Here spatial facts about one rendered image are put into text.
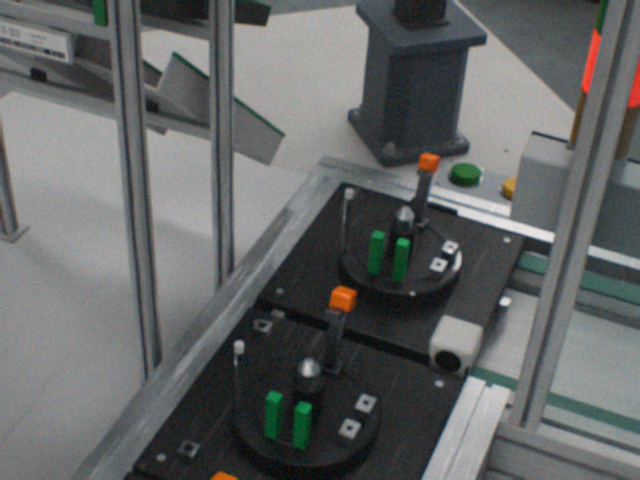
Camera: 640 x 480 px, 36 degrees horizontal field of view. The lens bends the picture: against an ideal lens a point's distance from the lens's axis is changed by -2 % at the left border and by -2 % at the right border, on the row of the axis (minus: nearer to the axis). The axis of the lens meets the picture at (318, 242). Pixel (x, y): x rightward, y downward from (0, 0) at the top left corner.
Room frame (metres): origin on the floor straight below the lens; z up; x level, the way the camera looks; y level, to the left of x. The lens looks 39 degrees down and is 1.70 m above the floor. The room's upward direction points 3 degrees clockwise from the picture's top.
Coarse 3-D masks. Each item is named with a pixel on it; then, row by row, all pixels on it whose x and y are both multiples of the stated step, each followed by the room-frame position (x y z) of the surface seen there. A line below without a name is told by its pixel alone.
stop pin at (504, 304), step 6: (504, 300) 0.83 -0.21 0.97; (510, 300) 0.83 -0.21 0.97; (498, 306) 0.82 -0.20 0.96; (504, 306) 0.82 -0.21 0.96; (498, 312) 0.82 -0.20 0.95; (504, 312) 0.82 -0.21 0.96; (498, 318) 0.82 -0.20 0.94; (504, 318) 0.82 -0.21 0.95; (498, 324) 0.82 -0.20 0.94; (504, 324) 0.82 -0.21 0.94; (498, 330) 0.82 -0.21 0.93
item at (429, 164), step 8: (424, 160) 0.94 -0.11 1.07; (432, 160) 0.94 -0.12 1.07; (424, 168) 0.94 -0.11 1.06; (432, 168) 0.93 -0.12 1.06; (424, 176) 0.92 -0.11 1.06; (432, 176) 0.94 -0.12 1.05; (424, 184) 0.93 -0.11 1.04; (416, 192) 0.93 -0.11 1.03; (424, 192) 0.93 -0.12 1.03; (416, 200) 0.93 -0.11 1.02; (424, 200) 0.92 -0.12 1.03; (416, 208) 0.92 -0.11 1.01; (424, 208) 0.92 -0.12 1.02; (416, 216) 0.92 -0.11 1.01
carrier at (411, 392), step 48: (240, 336) 0.75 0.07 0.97; (288, 336) 0.75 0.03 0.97; (192, 384) 0.67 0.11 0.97; (240, 384) 0.63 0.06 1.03; (288, 384) 0.66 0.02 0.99; (336, 384) 0.67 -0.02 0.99; (384, 384) 0.69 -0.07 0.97; (432, 384) 0.69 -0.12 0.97; (192, 432) 0.61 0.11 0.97; (240, 432) 0.60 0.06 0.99; (288, 432) 0.60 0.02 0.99; (336, 432) 0.61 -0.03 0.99; (384, 432) 0.63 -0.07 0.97; (432, 432) 0.63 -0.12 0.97
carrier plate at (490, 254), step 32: (320, 224) 0.94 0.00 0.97; (352, 224) 0.94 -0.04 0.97; (448, 224) 0.96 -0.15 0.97; (480, 224) 0.96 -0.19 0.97; (288, 256) 0.88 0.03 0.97; (320, 256) 0.88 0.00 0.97; (480, 256) 0.90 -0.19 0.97; (512, 256) 0.90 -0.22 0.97; (288, 288) 0.82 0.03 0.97; (320, 288) 0.83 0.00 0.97; (480, 288) 0.84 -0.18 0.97; (320, 320) 0.78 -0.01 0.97; (352, 320) 0.78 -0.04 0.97; (384, 320) 0.78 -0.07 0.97; (416, 320) 0.79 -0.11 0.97; (480, 320) 0.79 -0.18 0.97; (416, 352) 0.74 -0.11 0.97
